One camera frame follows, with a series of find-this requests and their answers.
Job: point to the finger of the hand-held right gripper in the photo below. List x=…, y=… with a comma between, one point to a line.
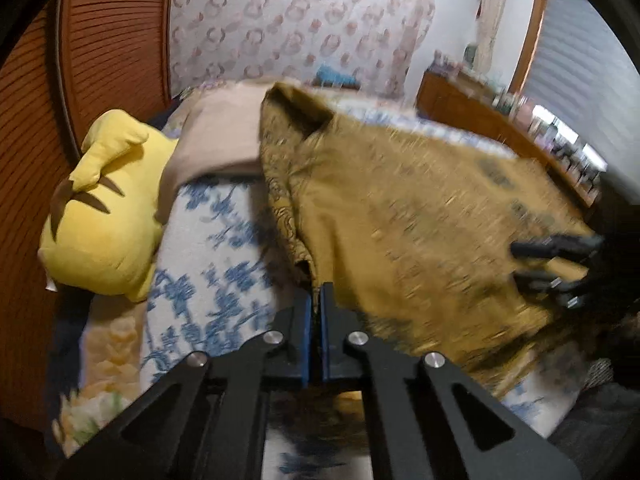
x=555, y=287
x=555, y=247

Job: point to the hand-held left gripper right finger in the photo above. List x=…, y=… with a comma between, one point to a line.
x=334, y=340

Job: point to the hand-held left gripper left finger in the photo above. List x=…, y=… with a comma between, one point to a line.
x=295, y=340

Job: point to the mustard patterned shirt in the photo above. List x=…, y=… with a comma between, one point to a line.
x=400, y=220

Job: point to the blue floral bed sheet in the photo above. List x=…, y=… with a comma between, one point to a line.
x=215, y=285

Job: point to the dark patterned cloth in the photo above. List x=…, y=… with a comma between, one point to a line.
x=597, y=375

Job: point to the wooden sideboard cabinet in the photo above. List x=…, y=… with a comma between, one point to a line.
x=480, y=115

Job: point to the grey window blind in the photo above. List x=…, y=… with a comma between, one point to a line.
x=585, y=60

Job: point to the yellow floral blanket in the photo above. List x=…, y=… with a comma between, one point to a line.
x=100, y=375

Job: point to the beige blanket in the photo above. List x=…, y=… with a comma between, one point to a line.
x=220, y=135

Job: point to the yellow plush toy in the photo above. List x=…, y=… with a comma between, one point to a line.
x=107, y=210

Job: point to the cream tied curtain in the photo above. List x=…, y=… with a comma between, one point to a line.
x=492, y=5

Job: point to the blue box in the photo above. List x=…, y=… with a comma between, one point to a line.
x=336, y=77

